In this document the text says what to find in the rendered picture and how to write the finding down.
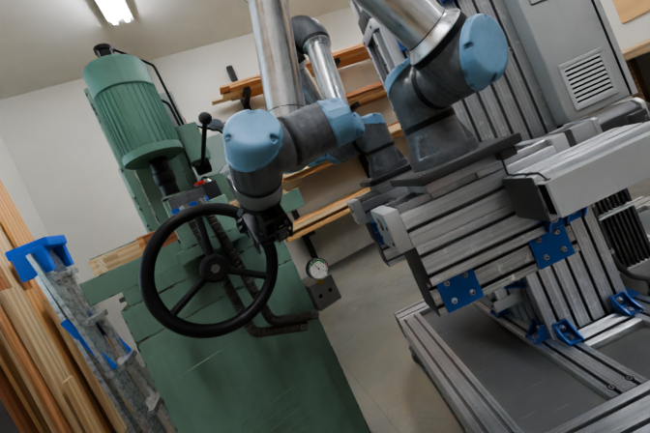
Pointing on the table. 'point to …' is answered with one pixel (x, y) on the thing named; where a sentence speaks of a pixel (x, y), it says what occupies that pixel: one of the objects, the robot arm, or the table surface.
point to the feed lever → (203, 146)
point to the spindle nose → (163, 176)
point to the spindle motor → (132, 109)
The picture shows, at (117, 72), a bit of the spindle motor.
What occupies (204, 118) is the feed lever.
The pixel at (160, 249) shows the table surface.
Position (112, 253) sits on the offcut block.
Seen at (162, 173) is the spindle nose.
